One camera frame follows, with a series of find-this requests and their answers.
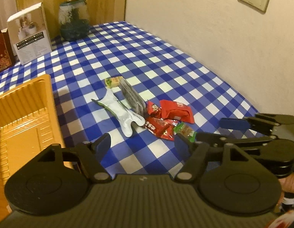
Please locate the red snack packet large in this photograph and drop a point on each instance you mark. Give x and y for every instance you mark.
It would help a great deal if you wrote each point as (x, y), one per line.
(176, 111)

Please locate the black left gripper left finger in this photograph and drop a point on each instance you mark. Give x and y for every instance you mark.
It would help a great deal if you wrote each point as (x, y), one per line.
(58, 178)

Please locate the red snack packet long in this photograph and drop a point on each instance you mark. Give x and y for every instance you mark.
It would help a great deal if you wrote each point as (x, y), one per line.
(163, 129)

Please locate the person's hand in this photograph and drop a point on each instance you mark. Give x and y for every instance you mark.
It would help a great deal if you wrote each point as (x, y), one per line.
(286, 201)

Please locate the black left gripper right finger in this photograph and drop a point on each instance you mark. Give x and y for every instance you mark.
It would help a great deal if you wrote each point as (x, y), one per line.
(227, 178)

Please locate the white product box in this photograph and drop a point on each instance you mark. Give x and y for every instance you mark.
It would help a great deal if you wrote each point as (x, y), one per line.
(29, 34)

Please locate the grey striped snack packet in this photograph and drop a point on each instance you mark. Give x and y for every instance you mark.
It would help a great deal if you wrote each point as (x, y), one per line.
(135, 101)

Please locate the small red candy packet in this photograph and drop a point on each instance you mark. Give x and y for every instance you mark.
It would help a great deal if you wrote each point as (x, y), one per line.
(153, 110)

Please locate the blue white checkered tablecloth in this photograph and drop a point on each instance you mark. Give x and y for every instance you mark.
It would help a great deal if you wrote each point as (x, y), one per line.
(135, 66)

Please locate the red gold patterned box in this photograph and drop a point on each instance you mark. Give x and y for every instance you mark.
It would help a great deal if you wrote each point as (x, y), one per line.
(7, 58)

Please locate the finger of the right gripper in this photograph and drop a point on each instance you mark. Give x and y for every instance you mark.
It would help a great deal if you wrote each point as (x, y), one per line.
(252, 146)
(244, 123)

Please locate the orange plastic tray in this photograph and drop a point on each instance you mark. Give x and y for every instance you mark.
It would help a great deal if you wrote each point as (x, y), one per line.
(28, 125)

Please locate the white green snack pouch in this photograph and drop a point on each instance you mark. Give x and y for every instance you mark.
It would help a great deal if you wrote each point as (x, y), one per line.
(124, 115)

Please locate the glass jar with green lid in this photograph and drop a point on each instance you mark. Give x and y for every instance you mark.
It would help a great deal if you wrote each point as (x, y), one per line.
(74, 20)

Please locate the yellow green candy packet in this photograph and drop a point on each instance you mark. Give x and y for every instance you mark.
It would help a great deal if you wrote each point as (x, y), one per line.
(113, 82)

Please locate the green clear candy packet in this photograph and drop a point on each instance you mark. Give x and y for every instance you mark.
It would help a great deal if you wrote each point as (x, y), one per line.
(186, 131)

